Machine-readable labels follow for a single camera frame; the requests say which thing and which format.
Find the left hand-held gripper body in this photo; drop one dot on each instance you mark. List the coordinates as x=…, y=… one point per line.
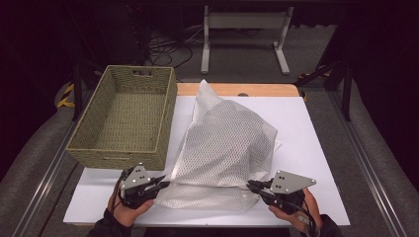
x=135, y=184

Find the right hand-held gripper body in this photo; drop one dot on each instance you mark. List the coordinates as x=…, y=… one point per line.
x=290, y=187

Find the person's left hand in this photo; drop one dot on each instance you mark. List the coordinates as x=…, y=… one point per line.
x=128, y=214

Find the white mesh laundry bag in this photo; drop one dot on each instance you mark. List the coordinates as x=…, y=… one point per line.
x=224, y=144

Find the black metal stand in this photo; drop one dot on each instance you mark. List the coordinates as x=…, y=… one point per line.
x=78, y=89
x=342, y=85

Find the person's right hand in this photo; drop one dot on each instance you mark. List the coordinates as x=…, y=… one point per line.
x=309, y=210

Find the green woven basket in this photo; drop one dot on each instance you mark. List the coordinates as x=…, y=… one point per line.
x=128, y=121

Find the white table mat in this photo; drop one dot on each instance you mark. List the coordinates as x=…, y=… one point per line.
x=306, y=131

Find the yellow black hazard tape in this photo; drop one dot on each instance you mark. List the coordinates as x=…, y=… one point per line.
x=66, y=97
x=316, y=75

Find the grey metal stand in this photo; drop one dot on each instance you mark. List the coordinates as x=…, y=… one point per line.
x=245, y=19

